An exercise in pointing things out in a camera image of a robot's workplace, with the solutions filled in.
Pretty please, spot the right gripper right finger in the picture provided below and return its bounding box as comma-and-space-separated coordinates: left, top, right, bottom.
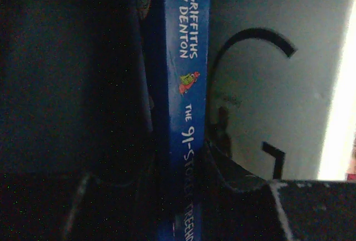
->
201, 141, 355, 240

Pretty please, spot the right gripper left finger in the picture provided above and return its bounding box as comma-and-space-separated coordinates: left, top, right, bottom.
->
1, 173, 156, 240

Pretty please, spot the blue student backpack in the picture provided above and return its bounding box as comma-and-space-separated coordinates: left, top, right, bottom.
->
0, 0, 298, 241

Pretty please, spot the blue treehouse book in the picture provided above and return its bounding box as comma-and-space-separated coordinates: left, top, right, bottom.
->
137, 0, 210, 240

